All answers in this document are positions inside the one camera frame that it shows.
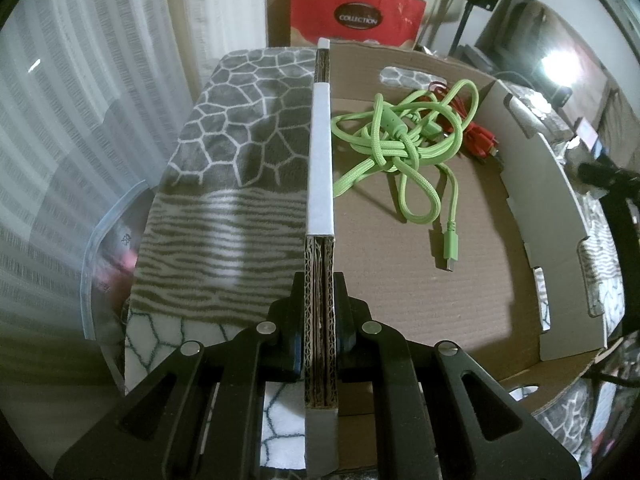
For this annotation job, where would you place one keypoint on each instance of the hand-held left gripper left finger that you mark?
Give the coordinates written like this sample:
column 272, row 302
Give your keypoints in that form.
column 292, row 335

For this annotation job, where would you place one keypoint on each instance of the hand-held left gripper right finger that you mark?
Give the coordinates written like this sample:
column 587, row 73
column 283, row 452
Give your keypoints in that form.
column 347, row 340

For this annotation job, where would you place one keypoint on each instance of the cardboard box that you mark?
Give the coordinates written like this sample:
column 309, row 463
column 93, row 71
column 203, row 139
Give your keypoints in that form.
column 400, row 285

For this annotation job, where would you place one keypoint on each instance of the clear plastic bin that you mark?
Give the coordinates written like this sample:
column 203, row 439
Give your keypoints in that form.
column 100, row 285

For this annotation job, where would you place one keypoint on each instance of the grey patterned blanket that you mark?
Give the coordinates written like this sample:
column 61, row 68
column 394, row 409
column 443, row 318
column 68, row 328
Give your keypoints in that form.
column 240, row 135

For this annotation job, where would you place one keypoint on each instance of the white curtain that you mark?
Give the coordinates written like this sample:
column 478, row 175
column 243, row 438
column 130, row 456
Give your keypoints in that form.
column 100, row 85

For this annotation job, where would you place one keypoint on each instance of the tall plain carton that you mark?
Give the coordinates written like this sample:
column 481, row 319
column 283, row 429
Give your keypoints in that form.
column 277, row 10

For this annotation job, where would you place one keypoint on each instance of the red gift bag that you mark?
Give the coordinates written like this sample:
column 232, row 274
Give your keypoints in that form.
column 320, row 10

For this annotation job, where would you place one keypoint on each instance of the dark glossy cabinet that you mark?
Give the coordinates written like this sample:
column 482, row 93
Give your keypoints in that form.
column 520, row 25

